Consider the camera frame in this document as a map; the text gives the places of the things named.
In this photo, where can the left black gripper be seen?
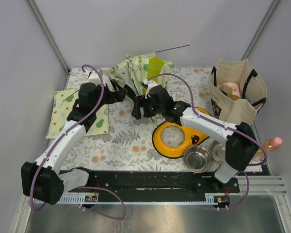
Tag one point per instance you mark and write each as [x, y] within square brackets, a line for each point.
[118, 95]

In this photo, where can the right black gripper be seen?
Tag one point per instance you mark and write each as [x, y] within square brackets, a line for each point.
[141, 101]

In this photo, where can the green avocado pet tent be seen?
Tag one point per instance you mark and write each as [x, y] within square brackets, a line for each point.
[135, 69]

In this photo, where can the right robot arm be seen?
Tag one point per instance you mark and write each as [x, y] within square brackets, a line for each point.
[239, 140]

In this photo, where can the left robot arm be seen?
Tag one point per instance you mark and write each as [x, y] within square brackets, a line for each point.
[42, 180]

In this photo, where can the steel pet bowl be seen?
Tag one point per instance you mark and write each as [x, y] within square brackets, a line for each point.
[218, 152]
[197, 159]

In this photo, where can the floral table mat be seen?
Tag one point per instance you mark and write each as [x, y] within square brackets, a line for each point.
[128, 144]

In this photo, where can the avocado print cushion mat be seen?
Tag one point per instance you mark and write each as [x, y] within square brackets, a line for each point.
[62, 106]

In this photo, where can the yellow double bowl stand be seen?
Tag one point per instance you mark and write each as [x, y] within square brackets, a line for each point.
[171, 140]

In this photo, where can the beige canvas tote bag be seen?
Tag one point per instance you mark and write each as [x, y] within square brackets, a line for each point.
[252, 89]

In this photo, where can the pink cap plastic bottle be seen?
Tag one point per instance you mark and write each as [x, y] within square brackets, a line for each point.
[269, 145]

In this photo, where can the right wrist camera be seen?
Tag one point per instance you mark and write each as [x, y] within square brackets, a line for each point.
[149, 84]

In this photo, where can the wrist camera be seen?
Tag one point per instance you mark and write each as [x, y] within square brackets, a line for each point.
[149, 84]
[93, 77]

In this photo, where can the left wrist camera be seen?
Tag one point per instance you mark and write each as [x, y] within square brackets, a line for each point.
[93, 77]

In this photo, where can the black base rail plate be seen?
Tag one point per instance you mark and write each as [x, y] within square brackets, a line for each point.
[155, 187]

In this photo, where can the white slotted cable duct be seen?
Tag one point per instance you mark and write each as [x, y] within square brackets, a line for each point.
[78, 199]

